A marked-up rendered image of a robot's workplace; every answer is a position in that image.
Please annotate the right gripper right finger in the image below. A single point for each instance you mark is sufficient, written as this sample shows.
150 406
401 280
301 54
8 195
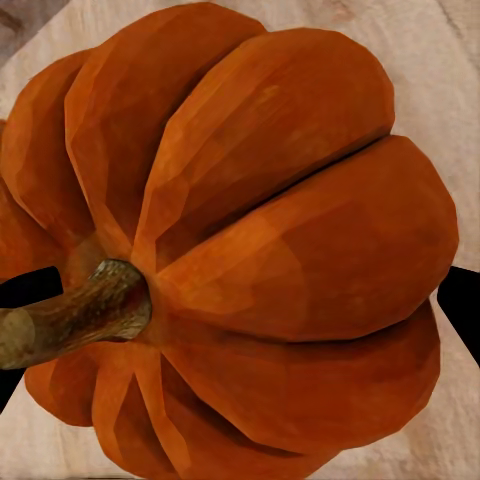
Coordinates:
459 297

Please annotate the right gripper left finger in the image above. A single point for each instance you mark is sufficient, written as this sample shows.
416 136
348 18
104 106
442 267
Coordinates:
23 290

